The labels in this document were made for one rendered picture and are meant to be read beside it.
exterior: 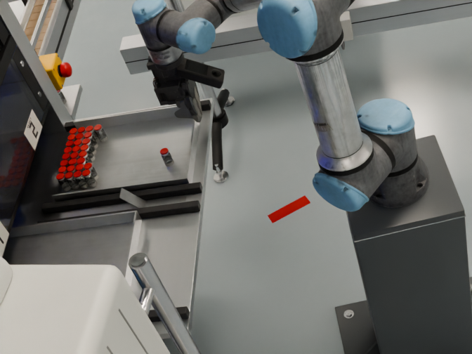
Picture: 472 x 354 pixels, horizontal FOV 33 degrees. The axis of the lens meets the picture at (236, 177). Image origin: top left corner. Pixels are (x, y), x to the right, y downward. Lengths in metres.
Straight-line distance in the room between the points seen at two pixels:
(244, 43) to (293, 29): 1.54
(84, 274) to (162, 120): 1.22
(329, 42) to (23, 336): 0.78
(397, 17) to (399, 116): 1.18
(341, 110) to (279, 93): 1.89
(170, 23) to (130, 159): 0.43
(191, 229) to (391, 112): 0.51
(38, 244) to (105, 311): 1.08
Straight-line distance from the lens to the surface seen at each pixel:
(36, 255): 1.90
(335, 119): 1.52
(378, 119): 1.69
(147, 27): 1.77
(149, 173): 1.94
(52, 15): 2.55
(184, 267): 1.72
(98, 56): 3.99
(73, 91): 2.29
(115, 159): 2.02
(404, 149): 1.71
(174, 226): 1.80
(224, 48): 2.91
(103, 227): 1.87
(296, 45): 1.37
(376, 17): 2.83
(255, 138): 3.22
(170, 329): 1.06
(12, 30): 2.00
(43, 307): 0.88
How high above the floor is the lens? 2.18
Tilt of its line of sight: 45 degrees down
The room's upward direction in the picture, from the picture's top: 20 degrees counter-clockwise
